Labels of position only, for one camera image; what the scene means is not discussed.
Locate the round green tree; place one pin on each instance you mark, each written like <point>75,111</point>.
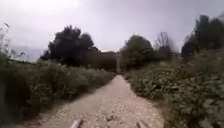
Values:
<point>136,50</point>

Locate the robot's own part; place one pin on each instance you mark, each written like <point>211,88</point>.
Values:
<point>76,124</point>

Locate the pale gravel path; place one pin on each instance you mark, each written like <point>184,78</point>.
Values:
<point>111,100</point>

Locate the dark hedge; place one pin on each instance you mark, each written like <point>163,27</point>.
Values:
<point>101,60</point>

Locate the bare thin tree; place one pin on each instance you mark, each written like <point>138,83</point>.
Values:
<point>165,46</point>

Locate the strip of green bushes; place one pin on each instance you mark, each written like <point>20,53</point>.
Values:
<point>43,83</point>
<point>180,90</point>

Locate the group of dark trees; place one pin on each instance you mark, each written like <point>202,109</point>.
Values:
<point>206,33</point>

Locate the pale post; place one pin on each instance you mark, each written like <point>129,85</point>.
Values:
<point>118,63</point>

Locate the large dark broad tree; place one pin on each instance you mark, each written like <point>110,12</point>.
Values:
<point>70,45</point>

